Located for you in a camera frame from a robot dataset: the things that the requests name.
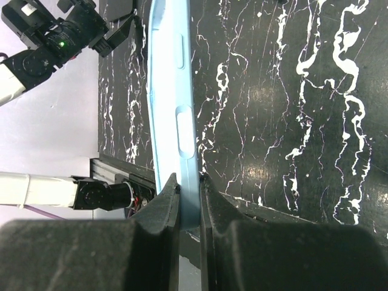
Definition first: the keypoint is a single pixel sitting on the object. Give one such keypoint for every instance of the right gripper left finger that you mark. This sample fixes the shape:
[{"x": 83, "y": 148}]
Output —
[{"x": 139, "y": 253}]

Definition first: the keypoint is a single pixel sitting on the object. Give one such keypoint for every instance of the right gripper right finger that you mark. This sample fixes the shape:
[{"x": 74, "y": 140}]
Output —
[{"x": 241, "y": 253}]

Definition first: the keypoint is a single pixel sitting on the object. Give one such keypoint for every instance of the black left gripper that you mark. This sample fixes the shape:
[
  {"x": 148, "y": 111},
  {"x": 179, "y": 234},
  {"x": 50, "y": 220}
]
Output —
[{"x": 83, "y": 27}]

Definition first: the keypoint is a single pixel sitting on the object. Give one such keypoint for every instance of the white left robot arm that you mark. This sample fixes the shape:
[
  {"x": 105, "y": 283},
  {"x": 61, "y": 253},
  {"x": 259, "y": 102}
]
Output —
[{"x": 49, "y": 134}]

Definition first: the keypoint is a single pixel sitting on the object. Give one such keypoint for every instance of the aluminium front rail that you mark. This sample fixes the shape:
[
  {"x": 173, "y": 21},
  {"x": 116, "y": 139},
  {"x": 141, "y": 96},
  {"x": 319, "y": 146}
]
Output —
[{"x": 115, "y": 171}]

